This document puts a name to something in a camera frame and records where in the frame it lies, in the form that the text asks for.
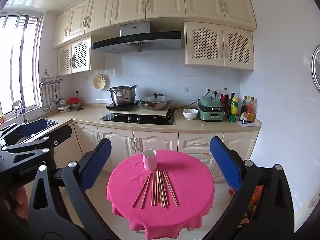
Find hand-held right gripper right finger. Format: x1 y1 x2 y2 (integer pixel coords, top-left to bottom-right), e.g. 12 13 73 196
204 136 295 240

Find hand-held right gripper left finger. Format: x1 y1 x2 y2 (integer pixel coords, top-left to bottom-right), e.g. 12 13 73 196
28 137 118 240

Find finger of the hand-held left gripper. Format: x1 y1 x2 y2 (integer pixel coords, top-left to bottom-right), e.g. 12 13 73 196
0 119 48 145
0 124 73 165

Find pink cup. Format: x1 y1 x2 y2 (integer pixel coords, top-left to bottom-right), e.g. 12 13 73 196
142 149 158 171

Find set of wooden chopsticks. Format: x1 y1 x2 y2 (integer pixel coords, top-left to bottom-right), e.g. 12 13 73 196
132 170 179 209

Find person's left hand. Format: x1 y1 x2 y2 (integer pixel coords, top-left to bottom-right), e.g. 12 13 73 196
0 187 28 222

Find steel sink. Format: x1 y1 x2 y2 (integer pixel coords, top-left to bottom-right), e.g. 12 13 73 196
20 118 59 143

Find hanging utensil rack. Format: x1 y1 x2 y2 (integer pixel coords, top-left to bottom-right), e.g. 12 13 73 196
41 84 62 112

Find stack of white bowls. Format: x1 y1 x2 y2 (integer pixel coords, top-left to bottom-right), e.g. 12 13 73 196
57 99 72 112

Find metal faucet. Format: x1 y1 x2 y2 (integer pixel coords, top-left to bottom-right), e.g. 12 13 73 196
11 100 28 123

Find cream base cabinets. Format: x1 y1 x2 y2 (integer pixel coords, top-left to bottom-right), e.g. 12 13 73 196
54 121 260 183

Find white paper sheet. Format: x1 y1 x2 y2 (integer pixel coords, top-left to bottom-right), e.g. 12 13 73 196
237 120 258 128

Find black glass gas hob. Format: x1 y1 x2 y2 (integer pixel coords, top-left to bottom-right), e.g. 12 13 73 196
100 109 175 126

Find pink tablecloth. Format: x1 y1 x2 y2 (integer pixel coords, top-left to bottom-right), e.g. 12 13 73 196
107 150 215 239

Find orange plastic bag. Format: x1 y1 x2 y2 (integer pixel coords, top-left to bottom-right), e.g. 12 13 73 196
228 184 265 227

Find green electric grill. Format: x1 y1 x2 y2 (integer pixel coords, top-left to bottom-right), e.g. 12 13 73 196
197 95 224 122

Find dark soy sauce bottle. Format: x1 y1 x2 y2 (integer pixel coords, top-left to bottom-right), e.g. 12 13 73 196
240 96 248 123

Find red label sauce bottle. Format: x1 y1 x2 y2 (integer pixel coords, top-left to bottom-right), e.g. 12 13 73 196
246 96 256 123

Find white bowl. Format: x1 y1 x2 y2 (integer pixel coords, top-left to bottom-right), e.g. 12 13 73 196
182 108 199 120

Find dark glass bottle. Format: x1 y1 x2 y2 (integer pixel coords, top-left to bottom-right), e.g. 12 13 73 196
229 92 236 115

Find barred window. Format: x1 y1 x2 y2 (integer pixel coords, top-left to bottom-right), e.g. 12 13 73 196
0 11 44 120

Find black induction cooker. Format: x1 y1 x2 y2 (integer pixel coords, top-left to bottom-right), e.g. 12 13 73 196
105 100 140 112

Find dark red soda bottle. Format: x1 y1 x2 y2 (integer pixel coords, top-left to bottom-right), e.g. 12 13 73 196
220 88 230 105

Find cream perforated round tray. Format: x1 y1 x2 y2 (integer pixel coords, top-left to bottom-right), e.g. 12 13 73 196
93 74 107 90

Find stainless steel pot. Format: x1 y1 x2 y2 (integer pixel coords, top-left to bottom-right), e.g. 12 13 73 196
106 85 138 106

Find beige board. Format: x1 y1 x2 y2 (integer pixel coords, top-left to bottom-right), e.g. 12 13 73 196
106 106 170 118

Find small cream lattice door cabinet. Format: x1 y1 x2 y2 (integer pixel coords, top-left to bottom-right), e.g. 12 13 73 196
57 36 92 76

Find wok with glass lid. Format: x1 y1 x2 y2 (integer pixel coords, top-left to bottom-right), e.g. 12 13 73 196
139 93 172 111

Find black steel range hood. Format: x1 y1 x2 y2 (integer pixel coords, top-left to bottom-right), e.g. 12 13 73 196
91 21 182 54

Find wide cream lattice door cabinet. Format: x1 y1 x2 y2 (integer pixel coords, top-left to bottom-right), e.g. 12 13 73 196
184 21 255 71

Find round metal strainer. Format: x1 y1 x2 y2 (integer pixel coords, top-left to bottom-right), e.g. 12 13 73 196
311 44 320 93

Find cream upper cabinet row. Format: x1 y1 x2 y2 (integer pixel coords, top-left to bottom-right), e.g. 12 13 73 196
53 0 258 48

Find metal wall rack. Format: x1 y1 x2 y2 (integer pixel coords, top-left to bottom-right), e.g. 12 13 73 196
39 70 64 85

